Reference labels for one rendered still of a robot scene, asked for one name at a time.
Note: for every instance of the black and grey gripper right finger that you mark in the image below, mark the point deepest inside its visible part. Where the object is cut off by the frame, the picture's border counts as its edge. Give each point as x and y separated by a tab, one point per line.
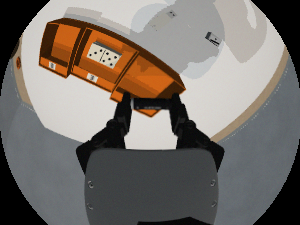
188	135

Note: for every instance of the white usb stick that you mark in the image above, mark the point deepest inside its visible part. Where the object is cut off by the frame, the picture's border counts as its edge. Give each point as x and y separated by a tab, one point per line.
162	20

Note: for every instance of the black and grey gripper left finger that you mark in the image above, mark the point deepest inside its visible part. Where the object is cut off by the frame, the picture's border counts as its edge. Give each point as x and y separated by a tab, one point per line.
112	136

